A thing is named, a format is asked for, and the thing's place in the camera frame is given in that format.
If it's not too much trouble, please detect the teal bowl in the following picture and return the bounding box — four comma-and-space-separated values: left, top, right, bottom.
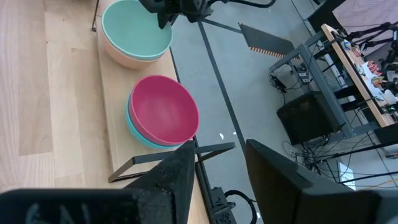
125, 96, 181, 150

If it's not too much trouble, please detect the magenta bowl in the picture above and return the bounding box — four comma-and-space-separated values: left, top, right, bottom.
128, 75, 200, 147

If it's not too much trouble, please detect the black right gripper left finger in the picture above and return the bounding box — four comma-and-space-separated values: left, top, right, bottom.
126, 140, 196, 224

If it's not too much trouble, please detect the black perforated equipment box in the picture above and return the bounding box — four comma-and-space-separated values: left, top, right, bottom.
208, 185, 239, 224

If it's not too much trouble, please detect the pink partition with black frame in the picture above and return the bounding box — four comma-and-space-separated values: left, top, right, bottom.
306, 0, 398, 35

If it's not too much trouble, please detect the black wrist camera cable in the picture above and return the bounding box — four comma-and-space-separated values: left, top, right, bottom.
206, 0, 277, 9

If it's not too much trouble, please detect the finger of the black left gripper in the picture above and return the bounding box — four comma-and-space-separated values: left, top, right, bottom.
157, 12, 178, 30

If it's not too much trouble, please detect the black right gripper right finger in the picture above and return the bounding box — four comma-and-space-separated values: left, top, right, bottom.
246, 139, 313, 224

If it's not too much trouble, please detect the mint green bowl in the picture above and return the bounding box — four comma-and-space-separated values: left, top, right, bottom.
101, 0, 174, 61

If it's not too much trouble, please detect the black cable with coil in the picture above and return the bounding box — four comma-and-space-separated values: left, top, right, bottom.
223, 189, 258, 224

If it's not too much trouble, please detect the black power strip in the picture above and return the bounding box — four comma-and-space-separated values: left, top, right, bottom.
294, 68, 312, 85

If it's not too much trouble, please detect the red and white packet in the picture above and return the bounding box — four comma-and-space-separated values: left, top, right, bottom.
366, 60, 386, 88

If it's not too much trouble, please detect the black computer case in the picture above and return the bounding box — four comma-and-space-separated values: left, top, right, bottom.
276, 91, 346, 146

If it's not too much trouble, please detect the orange bowl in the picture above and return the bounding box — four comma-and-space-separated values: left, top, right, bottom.
102, 30, 162, 70

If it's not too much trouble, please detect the wooden workbench with grey frame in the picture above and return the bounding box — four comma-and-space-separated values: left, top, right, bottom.
269, 23, 398, 158

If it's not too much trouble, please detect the yellow cable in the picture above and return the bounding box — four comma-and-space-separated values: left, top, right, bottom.
354, 177, 398, 190

